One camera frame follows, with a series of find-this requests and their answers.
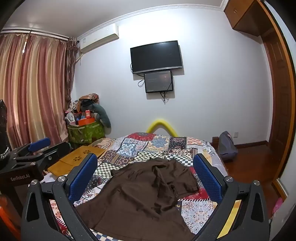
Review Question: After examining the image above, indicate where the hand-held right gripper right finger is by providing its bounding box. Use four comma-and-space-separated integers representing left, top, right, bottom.
193, 153, 270, 241

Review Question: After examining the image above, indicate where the pink striped curtain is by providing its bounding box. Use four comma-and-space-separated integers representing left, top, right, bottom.
0, 32, 78, 150

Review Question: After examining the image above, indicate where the yellow foam tube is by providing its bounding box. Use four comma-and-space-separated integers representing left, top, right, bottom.
146, 119, 178, 137

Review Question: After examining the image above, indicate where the white air conditioner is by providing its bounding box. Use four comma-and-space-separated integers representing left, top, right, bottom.
77, 25, 119, 55

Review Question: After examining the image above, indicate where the wooden overhead cabinet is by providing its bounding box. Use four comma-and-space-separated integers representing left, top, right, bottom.
224, 0, 269, 37

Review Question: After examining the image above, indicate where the small black wall monitor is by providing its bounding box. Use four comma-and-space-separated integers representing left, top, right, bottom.
144, 71, 174, 93

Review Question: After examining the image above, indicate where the black wall television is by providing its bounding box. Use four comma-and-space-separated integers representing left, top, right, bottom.
130, 40, 182, 75

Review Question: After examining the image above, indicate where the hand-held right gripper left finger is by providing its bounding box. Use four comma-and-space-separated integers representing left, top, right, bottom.
20, 153, 102, 241

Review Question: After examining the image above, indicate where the white curtain rail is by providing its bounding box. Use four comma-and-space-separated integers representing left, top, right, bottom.
0, 27, 70, 39

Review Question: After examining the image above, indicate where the pink bag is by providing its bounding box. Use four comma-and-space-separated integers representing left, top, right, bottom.
273, 197, 284, 216

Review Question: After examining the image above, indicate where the wooden door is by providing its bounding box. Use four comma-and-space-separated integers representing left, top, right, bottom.
260, 0, 296, 200

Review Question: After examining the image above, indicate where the orange box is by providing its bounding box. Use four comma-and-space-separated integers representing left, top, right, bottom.
77, 118, 96, 127

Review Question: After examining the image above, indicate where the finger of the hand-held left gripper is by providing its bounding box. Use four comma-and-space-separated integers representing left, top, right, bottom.
14, 142, 71, 171
9, 137, 52, 162

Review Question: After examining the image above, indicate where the brown shirt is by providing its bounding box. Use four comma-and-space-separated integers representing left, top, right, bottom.
75, 158, 199, 241

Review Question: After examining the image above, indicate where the floral fabric bag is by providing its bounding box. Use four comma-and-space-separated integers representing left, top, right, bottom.
78, 93, 100, 109

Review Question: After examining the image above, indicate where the bamboo lap table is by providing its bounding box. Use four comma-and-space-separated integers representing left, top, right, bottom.
47, 146, 107, 177

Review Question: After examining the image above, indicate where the green patterned storage box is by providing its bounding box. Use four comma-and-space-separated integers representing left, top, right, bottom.
67, 120, 106, 149

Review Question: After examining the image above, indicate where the grey backpack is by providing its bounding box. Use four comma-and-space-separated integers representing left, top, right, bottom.
217, 131, 238, 163

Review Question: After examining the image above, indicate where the patchwork printed blanket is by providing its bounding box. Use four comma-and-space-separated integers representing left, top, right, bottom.
40, 132, 242, 241

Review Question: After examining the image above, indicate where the white checked bed sheet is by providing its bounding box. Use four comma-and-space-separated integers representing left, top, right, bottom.
203, 139, 230, 179

